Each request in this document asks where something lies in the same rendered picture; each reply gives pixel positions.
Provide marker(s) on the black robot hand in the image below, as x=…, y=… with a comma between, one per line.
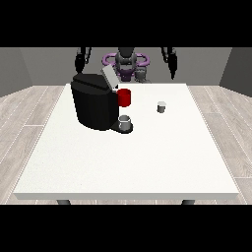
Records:
x=172, y=65
x=79, y=63

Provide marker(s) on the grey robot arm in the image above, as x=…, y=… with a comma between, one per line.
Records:
x=167, y=50
x=86, y=51

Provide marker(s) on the pale grey machine lid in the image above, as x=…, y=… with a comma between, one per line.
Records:
x=110, y=77

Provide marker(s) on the small grey coffee pod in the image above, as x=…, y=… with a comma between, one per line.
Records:
x=161, y=107

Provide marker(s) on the black coffee machine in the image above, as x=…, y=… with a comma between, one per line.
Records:
x=93, y=105

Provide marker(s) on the red pod holder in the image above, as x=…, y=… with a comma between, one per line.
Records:
x=124, y=97

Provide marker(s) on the grey robot trunk purple rings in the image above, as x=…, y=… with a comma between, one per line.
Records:
x=125, y=62

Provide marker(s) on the small grey cup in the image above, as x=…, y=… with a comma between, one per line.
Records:
x=124, y=123

